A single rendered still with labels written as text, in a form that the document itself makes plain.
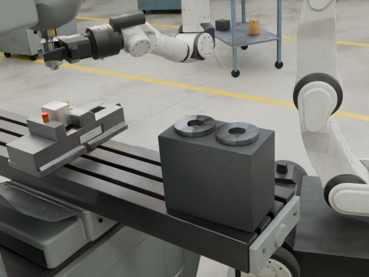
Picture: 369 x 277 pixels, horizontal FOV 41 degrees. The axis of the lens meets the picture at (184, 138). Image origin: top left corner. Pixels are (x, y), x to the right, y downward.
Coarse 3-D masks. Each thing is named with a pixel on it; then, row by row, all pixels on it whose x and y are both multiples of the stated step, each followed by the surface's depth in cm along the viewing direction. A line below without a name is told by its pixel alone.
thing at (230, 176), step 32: (192, 128) 104; (224, 128) 102; (256, 128) 101; (160, 160) 108; (192, 160) 102; (224, 160) 98; (256, 160) 97; (192, 192) 106; (224, 192) 101; (256, 192) 100; (224, 224) 105; (256, 224) 103
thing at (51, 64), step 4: (44, 48) 127; (48, 48) 126; (52, 48) 127; (56, 48) 127; (44, 52) 127; (56, 60) 128; (60, 60) 129; (48, 64) 128; (52, 64) 128; (56, 64) 129; (60, 64) 130
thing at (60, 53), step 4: (60, 48) 127; (64, 48) 127; (48, 52) 126; (52, 52) 126; (56, 52) 127; (60, 52) 127; (64, 52) 127; (44, 56) 125; (48, 56) 126; (52, 56) 126; (56, 56) 127; (60, 56) 128; (64, 56) 127; (44, 60) 126; (48, 60) 126; (52, 60) 127
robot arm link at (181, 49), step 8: (168, 40) 146; (176, 40) 149; (184, 40) 155; (192, 40) 153; (168, 48) 146; (176, 48) 148; (184, 48) 151; (192, 48) 153; (160, 56) 149; (168, 56) 149; (176, 56) 150; (184, 56) 152; (192, 56) 153
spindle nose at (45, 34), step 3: (45, 30) 124; (48, 30) 125; (51, 30) 125; (54, 30) 126; (39, 33) 125; (42, 33) 125; (45, 33) 125; (48, 33) 125; (51, 33) 125; (57, 33) 127; (39, 36) 126; (42, 36) 125; (45, 36) 125; (48, 36) 125; (51, 36) 125; (54, 36) 126
